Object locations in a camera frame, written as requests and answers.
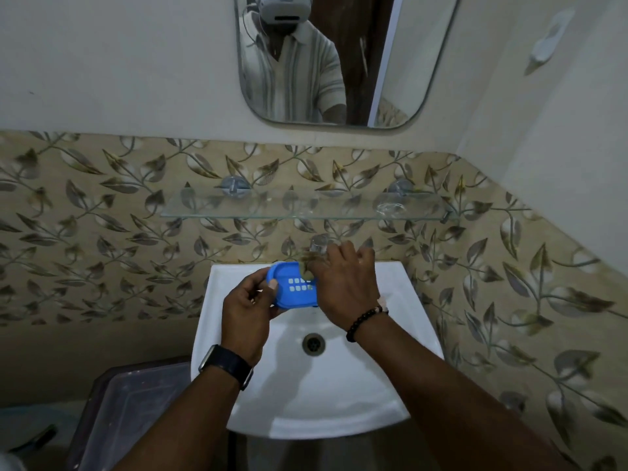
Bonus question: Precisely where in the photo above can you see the dark plastic storage box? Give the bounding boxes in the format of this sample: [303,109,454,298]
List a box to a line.
[65,359,193,471]

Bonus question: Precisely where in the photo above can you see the black handle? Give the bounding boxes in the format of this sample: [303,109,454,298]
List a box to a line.
[9,424,59,455]

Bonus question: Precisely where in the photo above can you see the white wall hook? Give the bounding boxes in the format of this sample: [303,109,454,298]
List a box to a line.
[529,8,576,64]

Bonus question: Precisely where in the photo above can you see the black bead bracelet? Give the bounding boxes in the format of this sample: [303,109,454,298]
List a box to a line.
[346,305,390,344]

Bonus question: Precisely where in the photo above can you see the metal sink drain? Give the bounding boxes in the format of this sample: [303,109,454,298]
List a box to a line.
[302,332,327,358]

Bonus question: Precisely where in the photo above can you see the glass wall shelf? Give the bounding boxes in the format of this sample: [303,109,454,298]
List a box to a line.
[159,187,460,222]

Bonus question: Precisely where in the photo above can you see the person's left forearm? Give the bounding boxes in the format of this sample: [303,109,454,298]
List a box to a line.
[112,370,246,471]

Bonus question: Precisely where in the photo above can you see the person's right forearm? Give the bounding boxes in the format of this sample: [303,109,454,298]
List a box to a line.
[353,315,576,471]

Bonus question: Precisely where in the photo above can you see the light blue bucket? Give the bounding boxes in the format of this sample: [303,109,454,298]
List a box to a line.
[0,404,80,471]

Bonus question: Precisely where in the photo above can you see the blue plastic soap dish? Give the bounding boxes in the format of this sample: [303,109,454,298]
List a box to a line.
[265,261,320,309]

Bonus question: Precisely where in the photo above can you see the person's right hand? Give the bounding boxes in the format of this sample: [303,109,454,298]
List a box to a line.
[304,240,389,332]

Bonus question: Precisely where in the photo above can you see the person's left hand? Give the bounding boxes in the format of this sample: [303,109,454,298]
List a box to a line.
[220,267,290,367]

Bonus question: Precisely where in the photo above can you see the black wrist watch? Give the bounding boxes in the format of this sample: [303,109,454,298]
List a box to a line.
[198,344,254,391]

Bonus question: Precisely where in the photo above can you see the white ceramic sink basin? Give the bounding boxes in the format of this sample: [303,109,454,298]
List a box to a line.
[190,261,445,440]

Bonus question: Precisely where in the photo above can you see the rounded wall mirror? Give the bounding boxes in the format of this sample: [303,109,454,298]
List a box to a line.
[234,0,463,131]

